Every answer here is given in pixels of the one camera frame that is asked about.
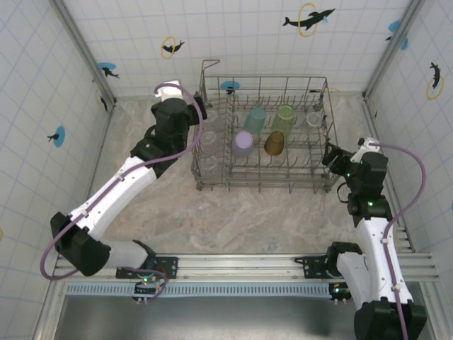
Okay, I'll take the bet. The purple plastic cup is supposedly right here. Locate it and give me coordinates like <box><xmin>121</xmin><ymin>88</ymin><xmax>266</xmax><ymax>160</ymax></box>
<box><xmin>231</xmin><ymin>130</ymin><xmax>254</xmax><ymax>159</ymax></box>

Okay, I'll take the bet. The teal textured plastic cup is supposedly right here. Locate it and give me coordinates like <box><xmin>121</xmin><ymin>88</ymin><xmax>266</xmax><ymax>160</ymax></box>
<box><xmin>243</xmin><ymin>107</ymin><xmax>266</xmax><ymax>135</ymax></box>

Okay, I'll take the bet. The green glass cup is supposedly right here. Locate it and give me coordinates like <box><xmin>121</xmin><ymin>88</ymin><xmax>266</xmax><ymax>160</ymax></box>
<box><xmin>270</xmin><ymin>104</ymin><xmax>296</xmax><ymax>137</ymax></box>

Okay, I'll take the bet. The amber textured plastic cup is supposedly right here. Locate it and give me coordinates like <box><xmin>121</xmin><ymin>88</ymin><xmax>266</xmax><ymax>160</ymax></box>
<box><xmin>264</xmin><ymin>130</ymin><xmax>285</xmax><ymax>157</ymax></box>

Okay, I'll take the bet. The grey wire dish rack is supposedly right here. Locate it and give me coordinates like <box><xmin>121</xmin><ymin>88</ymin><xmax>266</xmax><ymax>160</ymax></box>
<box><xmin>190</xmin><ymin>59</ymin><xmax>338</xmax><ymax>195</ymax></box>

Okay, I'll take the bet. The dolphin sticker blue circle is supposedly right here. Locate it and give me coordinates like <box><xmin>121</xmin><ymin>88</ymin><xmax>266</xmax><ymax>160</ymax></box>
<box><xmin>47</xmin><ymin>125</ymin><xmax>67</xmax><ymax>148</ymax></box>
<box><xmin>97</xmin><ymin>62</ymin><xmax>120</xmax><ymax>79</ymax></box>
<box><xmin>384</xmin><ymin>20</ymin><xmax>409</xmax><ymax>51</ymax></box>
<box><xmin>219</xmin><ymin>81</ymin><xmax>241</xmax><ymax>96</ymax></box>

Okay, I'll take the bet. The grey metal panel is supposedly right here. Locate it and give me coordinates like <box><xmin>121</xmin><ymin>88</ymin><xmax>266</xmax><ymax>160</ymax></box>
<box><xmin>59</xmin><ymin>295</ymin><xmax>435</xmax><ymax>340</ymax></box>

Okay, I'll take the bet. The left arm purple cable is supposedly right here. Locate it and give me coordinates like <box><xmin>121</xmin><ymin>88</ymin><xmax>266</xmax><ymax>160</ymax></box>
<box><xmin>39</xmin><ymin>83</ymin><xmax>208</xmax><ymax>300</ymax></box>

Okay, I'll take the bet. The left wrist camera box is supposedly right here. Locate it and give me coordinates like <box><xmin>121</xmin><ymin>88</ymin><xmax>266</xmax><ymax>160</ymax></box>
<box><xmin>155</xmin><ymin>79</ymin><xmax>184</xmax><ymax>103</ymax></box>

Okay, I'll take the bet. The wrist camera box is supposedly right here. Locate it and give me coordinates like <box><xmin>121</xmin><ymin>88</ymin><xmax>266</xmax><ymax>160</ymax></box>
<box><xmin>350</xmin><ymin>137</ymin><xmax>382</xmax><ymax>164</ymax></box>
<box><xmin>155</xmin><ymin>79</ymin><xmax>184</xmax><ymax>103</ymax></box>

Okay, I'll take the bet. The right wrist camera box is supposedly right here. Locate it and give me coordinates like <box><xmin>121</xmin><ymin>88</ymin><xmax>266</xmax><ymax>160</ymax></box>
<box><xmin>350</xmin><ymin>137</ymin><xmax>382</xmax><ymax>164</ymax></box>

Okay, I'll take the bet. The aluminium wall base strip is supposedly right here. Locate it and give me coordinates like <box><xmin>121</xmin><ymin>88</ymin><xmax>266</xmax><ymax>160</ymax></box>
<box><xmin>115</xmin><ymin>91</ymin><xmax>365</xmax><ymax>102</ymax></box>

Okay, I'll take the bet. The aluminium side rail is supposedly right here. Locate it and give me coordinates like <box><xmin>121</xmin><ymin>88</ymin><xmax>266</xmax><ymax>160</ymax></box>
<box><xmin>84</xmin><ymin>101</ymin><xmax>117</xmax><ymax>199</ymax></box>
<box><xmin>362</xmin><ymin>95</ymin><xmax>417</xmax><ymax>253</ymax></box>

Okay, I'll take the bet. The aluminium corner post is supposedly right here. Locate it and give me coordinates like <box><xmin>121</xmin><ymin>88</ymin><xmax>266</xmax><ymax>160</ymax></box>
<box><xmin>361</xmin><ymin>0</ymin><xmax>426</xmax><ymax>100</ymax></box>
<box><xmin>49</xmin><ymin>0</ymin><xmax>117</xmax><ymax>109</ymax></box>

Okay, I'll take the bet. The whale dolphin sticker yellow ring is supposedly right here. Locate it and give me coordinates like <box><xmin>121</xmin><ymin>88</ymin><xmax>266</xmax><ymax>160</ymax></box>
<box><xmin>282</xmin><ymin>2</ymin><xmax>336</xmax><ymax>38</ymax></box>

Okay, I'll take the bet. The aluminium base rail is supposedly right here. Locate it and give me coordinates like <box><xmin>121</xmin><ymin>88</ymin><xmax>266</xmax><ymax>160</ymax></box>
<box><xmin>52</xmin><ymin>251</ymin><xmax>441</xmax><ymax>283</ymax></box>

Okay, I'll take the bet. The aluminium frame bar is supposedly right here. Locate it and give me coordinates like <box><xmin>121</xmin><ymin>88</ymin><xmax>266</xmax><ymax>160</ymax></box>
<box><xmin>419</xmin><ymin>282</ymin><xmax>449</xmax><ymax>340</ymax></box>
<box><xmin>32</xmin><ymin>281</ymin><xmax>69</xmax><ymax>340</ymax></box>

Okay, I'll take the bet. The slotted cable duct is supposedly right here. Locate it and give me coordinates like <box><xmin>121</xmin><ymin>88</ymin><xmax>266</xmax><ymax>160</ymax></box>
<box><xmin>65</xmin><ymin>283</ymin><xmax>336</xmax><ymax>298</ymax></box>

